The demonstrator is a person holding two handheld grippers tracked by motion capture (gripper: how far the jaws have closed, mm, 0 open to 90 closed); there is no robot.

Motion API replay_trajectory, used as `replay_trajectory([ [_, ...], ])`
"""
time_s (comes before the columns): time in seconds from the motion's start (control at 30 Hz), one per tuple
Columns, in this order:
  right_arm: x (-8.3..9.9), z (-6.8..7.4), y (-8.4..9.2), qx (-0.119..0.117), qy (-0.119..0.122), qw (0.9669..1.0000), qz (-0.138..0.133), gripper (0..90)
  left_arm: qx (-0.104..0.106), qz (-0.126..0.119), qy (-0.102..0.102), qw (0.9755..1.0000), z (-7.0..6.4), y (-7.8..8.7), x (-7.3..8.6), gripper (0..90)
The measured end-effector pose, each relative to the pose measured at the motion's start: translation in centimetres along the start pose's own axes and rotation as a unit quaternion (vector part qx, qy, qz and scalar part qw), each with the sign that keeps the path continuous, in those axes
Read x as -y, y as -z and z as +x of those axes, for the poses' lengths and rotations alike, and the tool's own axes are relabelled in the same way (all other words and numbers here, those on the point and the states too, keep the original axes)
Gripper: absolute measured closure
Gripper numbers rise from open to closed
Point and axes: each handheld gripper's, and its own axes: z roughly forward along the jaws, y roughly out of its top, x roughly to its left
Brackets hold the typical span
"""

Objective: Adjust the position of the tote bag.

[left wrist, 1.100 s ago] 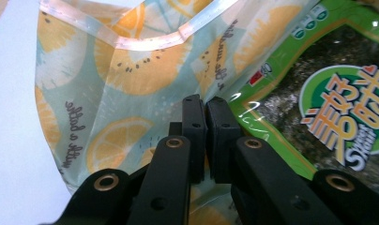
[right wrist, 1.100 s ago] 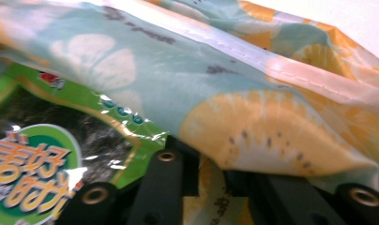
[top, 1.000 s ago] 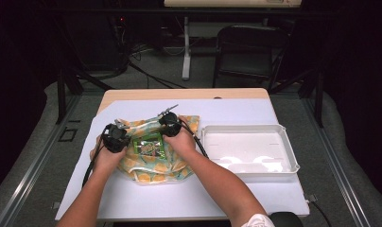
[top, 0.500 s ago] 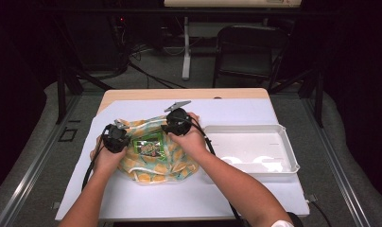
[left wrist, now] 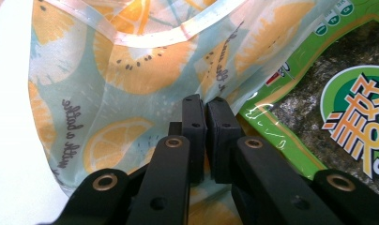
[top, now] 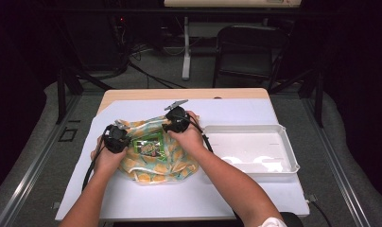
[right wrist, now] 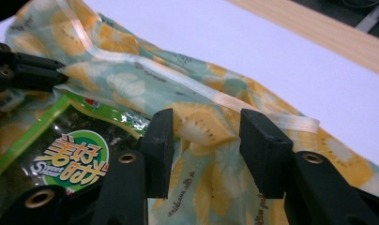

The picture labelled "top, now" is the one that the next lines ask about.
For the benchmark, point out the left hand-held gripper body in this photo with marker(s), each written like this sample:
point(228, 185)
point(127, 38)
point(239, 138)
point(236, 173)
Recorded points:
point(116, 140)

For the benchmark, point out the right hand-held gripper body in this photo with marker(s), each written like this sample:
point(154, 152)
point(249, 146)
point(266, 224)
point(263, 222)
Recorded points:
point(178, 120)

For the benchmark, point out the green snack packet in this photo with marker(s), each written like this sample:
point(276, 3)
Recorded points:
point(148, 146)

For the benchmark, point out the citrus print cloth bag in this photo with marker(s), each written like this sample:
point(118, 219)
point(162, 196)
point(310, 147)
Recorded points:
point(154, 171)

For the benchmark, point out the white plastic tray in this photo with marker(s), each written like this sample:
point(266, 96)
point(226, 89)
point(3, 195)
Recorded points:
point(252, 148)

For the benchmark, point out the person's right hand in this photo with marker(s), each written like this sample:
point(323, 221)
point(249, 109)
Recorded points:
point(190, 138)

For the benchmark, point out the person's left hand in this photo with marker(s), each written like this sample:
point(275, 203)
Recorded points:
point(107, 160)

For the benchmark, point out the light desk with white leg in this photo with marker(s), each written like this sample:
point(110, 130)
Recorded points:
point(186, 63)

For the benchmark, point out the black metal stand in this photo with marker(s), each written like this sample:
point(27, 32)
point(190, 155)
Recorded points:
point(61, 94)
point(319, 101)

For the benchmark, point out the dark equipment cabinet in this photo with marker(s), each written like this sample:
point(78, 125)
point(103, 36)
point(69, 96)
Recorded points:
point(97, 41)

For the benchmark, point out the black folding chair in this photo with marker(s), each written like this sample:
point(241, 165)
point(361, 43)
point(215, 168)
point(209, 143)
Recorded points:
point(252, 34)

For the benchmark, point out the white sleeve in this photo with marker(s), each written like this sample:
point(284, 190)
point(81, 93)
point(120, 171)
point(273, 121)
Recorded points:
point(272, 222)

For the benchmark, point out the black round seat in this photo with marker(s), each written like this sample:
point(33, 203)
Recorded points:
point(293, 220)

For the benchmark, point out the aluminium floor rail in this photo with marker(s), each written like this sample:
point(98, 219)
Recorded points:
point(337, 164)
point(31, 176)

